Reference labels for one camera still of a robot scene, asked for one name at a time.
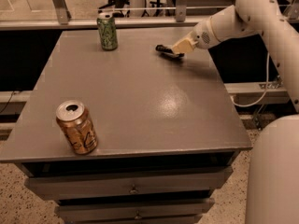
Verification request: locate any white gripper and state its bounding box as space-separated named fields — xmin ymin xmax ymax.
xmin=171 ymin=19 xmax=219 ymax=54

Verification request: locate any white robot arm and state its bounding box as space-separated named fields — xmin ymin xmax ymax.
xmin=172 ymin=0 xmax=299 ymax=224

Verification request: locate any green soda can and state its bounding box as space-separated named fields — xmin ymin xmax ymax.
xmin=97 ymin=12 xmax=118 ymax=50

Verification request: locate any orange soda can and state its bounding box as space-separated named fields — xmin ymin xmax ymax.
xmin=56 ymin=100 xmax=98 ymax=155

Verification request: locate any grey drawer cabinet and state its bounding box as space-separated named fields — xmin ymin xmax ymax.
xmin=1 ymin=28 xmax=250 ymax=224

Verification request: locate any top grey drawer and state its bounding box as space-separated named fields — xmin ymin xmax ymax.
xmin=25 ymin=166 xmax=233 ymax=200

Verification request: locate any grey drawer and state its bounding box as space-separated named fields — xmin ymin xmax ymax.
xmin=25 ymin=166 xmax=233 ymax=200
xmin=55 ymin=198 xmax=214 ymax=222

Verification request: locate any white cable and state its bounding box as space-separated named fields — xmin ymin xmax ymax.
xmin=231 ymin=51 xmax=271 ymax=108

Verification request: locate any metal railing frame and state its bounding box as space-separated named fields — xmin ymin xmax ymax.
xmin=0 ymin=0 xmax=299 ymax=32

